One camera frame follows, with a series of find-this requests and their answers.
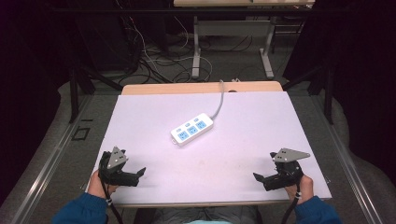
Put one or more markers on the person's left hand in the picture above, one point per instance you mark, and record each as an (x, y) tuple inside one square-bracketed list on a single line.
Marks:
[(97, 186)]

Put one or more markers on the desk with white metal legs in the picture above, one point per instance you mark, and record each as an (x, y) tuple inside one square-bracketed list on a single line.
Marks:
[(232, 28)]

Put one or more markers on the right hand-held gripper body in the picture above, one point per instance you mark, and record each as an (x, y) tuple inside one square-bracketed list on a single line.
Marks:
[(288, 169)]

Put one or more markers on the black metal stand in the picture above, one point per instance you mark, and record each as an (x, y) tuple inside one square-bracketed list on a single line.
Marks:
[(323, 84), (77, 84)]

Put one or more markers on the white table board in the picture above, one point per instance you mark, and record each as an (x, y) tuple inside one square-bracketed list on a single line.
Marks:
[(218, 161)]

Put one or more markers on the aluminium floor rail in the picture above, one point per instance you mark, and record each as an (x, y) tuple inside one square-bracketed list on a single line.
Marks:
[(348, 168), (46, 168)]

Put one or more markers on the person's right hand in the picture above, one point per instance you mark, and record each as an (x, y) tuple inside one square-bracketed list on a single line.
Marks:
[(303, 188)]

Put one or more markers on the white power strip blue sockets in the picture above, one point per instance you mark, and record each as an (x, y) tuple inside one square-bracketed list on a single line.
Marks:
[(192, 129)]

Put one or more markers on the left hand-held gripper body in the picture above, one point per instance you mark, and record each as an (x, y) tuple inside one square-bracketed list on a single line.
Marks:
[(113, 168)]

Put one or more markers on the person's grey trouser lap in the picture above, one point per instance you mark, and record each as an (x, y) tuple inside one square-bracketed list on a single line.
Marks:
[(199, 215)]

